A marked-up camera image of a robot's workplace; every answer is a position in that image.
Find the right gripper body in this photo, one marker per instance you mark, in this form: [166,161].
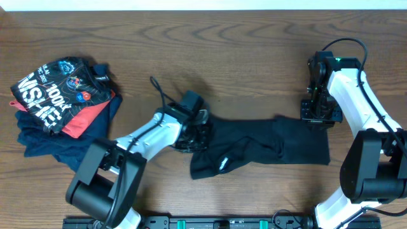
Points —
[324,109]

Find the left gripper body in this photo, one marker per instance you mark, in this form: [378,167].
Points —
[196,142]

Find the black t-shirt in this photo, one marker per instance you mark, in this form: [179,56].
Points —
[280,140]

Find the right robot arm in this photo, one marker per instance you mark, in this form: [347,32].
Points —
[373,172]

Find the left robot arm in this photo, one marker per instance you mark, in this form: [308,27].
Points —
[105,185]

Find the red folded shirt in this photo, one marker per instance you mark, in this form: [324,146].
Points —
[50,111]

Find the navy blue folded shirt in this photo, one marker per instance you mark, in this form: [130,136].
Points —
[66,149]

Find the black mounting rail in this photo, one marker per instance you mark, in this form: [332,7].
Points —
[164,222]

